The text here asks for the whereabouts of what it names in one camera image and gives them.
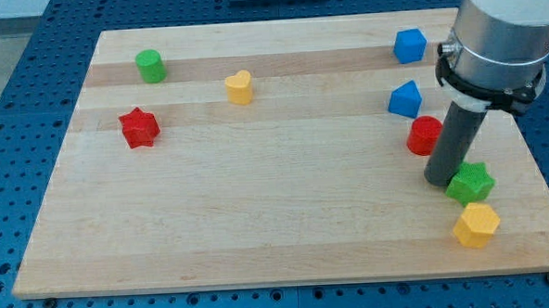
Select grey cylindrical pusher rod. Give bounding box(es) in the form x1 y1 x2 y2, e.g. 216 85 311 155
424 102 487 186

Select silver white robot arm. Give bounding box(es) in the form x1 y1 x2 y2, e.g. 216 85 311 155
424 0 549 186

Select light wooden board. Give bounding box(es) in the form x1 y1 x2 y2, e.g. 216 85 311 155
12 9 549 300

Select yellow hexagon block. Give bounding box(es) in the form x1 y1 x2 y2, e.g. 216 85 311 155
453 202 501 249

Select green cylinder block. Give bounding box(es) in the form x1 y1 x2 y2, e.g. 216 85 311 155
134 49 167 83

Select blue triangle block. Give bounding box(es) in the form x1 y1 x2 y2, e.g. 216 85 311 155
388 80 423 119

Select green star block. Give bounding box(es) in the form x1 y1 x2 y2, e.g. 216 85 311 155
445 161 496 207

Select red star block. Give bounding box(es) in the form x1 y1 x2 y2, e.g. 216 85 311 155
118 107 160 149

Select blue cube block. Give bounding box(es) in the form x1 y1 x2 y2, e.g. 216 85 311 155
393 28 427 64

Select red cylinder block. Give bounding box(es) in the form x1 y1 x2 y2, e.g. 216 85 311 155
406 116 443 156

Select yellow heart block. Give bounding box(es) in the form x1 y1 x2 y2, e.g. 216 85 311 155
225 70 253 106

